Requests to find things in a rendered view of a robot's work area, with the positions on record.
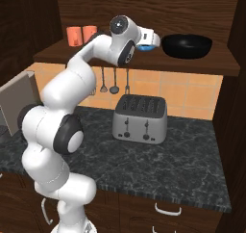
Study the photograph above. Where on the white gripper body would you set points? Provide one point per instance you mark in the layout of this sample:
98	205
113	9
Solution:
156	39

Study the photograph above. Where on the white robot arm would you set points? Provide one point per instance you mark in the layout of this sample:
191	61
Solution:
61	92

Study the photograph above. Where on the blue bowl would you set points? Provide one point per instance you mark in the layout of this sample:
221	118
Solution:
144	48

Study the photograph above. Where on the black bowl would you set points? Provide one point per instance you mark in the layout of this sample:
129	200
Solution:
187	47

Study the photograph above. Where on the dark wooden shelf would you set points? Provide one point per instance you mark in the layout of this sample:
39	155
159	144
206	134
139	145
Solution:
179	62

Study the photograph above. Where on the hanging fork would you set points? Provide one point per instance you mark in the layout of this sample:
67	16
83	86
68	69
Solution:
127	82

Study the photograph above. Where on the hanging ladle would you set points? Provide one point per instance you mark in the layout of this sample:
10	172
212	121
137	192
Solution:
114	89

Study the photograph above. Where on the orange cup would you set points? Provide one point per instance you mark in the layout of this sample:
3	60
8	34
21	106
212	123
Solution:
89	33
74	36

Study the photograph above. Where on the hanging slotted spatula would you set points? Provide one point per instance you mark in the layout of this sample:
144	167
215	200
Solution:
103	88

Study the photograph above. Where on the silver toaster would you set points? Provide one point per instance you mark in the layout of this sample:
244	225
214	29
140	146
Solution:
140	119

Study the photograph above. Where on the dark wooden drawer front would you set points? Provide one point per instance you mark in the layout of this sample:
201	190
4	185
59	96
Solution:
198	219

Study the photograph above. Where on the dark wooden cupboard door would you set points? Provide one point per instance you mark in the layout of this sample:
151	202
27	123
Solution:
16	204

